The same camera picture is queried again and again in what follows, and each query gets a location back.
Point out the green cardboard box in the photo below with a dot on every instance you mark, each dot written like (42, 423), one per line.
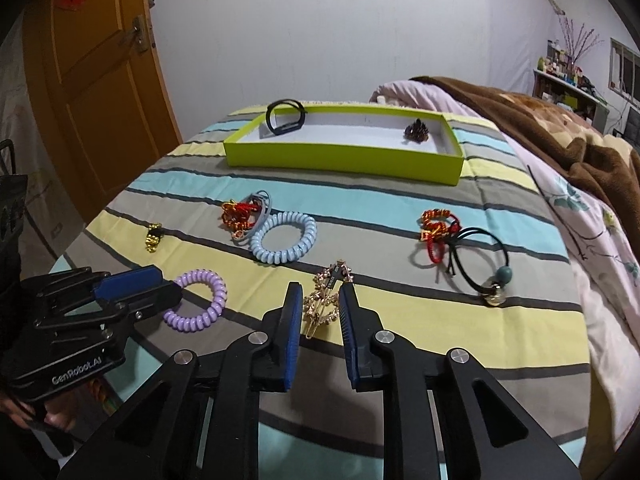
(350, 162)

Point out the gold rhinestone hair clip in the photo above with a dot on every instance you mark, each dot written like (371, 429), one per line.
(320, 305)

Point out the black wristband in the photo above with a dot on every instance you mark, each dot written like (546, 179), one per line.
(272, 120)

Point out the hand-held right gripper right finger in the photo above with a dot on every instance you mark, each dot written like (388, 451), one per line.
(350, 335)

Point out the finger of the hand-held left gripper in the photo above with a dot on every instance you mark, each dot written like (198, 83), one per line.
(130, 280)
(155, 300)

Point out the barred window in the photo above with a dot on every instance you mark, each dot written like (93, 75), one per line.
(625, 72)

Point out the gold black charm ornament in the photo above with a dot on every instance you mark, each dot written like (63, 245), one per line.
(153, 239)

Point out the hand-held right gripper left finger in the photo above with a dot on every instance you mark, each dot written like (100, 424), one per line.
(292, 335)

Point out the cluttered white shelf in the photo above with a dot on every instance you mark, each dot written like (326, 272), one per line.
(565, 90)

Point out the brown hair claw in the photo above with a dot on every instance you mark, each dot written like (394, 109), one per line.
(416, 131)

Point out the brown plush blanket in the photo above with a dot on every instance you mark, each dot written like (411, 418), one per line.
(550, 125)

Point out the orange wooden door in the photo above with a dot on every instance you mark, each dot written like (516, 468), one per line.
(90, 110)

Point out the black office chair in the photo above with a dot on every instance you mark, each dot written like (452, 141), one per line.
(631, 127)

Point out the person's left hand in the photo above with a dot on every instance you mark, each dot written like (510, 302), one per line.
(56, 412)

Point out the striped bedsheet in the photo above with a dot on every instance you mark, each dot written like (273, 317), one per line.
(350, 200)

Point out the purple flower branches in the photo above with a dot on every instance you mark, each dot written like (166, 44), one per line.
(577, 42)

